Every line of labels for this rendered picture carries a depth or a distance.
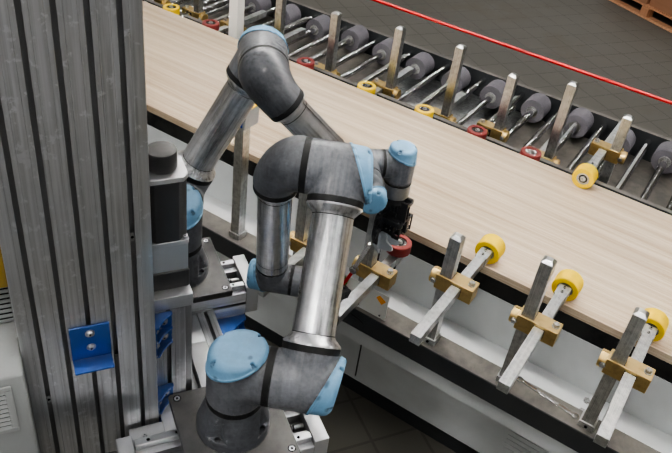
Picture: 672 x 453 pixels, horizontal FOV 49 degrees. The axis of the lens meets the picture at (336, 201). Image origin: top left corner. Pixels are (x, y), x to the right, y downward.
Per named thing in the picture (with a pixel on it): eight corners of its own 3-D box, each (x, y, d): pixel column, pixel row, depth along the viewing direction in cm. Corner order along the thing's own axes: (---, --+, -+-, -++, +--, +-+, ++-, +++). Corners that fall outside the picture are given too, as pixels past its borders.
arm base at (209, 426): (206, 463, 146) (207, 431, 140) (188, 403, 157) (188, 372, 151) (279, 442, 152) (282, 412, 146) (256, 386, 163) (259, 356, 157)
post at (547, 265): (507, 389, 217) (554, 265, 189) (496, 383, 218) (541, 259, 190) (511, 381, 219) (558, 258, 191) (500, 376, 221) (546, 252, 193)
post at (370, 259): (361, 315, 237) (384, 193, 209) (352, 310, 239) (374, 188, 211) (367, 309, 240) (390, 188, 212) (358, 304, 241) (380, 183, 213)
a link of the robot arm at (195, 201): (151, 255, 179) (149, 210, 171) (156, 220, 190) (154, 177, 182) (201, 256, 181) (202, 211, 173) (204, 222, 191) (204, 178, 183)
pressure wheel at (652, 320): (661, 318, 203) (631, 317, 208) (667, 342, 206) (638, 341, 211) (666, 306, 207) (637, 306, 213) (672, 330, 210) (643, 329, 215)
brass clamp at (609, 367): (643, 395, 190) (651, 382, 187) (592, 369, 195) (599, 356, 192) (649, 380, 194) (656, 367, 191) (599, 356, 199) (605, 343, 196)
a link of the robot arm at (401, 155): (384, 136, 193) (416, 138, 194) (378, 171, 199) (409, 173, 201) (389, 153, 187) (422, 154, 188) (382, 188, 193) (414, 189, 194)
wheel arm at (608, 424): (606, 449, 174) (611, 439, 171) (591, 441, 175) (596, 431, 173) (657, 329, 209) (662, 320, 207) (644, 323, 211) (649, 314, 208)
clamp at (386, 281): (387, 291, 225) (390, 279, 222) (350, 272, 230) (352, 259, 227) (396, 282, 229) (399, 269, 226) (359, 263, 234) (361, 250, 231)
